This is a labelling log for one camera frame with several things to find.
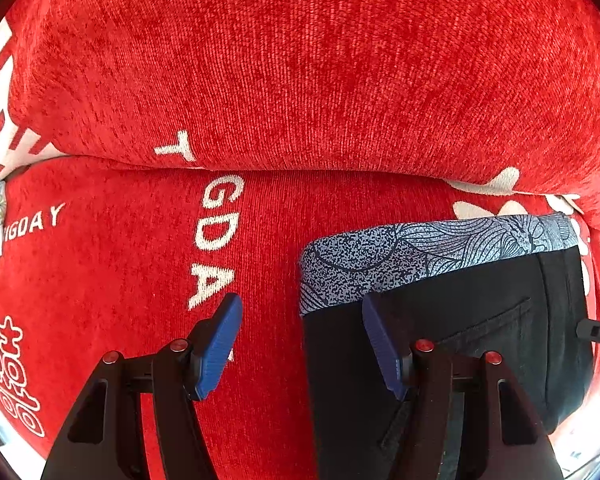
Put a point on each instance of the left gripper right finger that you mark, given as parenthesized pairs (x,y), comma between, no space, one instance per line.
(390,334)

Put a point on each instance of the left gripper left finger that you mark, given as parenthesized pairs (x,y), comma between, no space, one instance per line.
(211,341)

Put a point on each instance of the black pants with patterned waistband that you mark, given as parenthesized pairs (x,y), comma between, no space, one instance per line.
(511,284)

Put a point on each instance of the red blanket with white print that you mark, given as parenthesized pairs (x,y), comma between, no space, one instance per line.
(159,154)

